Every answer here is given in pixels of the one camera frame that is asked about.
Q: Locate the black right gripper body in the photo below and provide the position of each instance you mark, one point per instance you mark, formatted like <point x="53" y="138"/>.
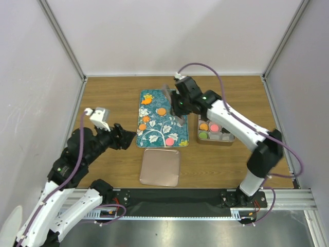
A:
<point x="180" y="105"/>

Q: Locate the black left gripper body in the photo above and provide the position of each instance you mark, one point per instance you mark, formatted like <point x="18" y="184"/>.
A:
<point x="109" y="139"/>

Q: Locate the green round cookie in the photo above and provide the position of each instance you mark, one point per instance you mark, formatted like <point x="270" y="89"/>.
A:
<point x="203" y="135"/>

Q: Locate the rose gold cookie tin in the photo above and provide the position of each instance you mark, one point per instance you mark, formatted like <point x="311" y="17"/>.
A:
<point x="214" y="138"/>

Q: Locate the pink round cookie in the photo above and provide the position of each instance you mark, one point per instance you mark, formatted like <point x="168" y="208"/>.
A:
<point x="169" y="141"/>
<point x="214" y="128"/>

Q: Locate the black round cookie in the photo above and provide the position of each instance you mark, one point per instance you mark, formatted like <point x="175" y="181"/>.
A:
<point x="225" y="131"/>

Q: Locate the rose gold tin lid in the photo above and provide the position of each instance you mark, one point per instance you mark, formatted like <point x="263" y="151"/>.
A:
<point x="160" y="167"/>

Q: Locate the metal slotted tongs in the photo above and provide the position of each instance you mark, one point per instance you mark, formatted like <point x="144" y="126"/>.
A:
<point x="168" y="94"/>

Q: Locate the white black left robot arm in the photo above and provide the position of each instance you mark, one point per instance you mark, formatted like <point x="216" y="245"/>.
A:
<point x="45" y="227"/>

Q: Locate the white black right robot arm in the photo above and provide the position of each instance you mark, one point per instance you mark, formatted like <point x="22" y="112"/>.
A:
<point x="265" y="147"/>

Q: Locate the teal floral serving tray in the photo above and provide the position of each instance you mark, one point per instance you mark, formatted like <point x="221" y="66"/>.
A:
<point x="159" y="128"/>

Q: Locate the orange pumpkin cookie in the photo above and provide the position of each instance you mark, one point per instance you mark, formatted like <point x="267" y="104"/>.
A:
<point x="146" y="119"/>

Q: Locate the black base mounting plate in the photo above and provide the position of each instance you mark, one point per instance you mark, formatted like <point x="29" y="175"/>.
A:
<point x="183" y="202"/>

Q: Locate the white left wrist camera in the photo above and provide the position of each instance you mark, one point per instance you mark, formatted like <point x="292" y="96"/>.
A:
<point x="98" y="117"/>

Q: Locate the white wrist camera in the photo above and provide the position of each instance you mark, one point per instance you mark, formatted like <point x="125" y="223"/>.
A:
<point x="98" y="117"/>
<point x="178" y="77"/>

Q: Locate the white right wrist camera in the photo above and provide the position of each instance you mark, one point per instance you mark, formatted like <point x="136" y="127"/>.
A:
<point x="178" y="77"/>

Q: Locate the aluminium cable rail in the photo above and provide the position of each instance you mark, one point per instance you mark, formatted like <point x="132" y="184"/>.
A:
<point x="278" y="199"/>

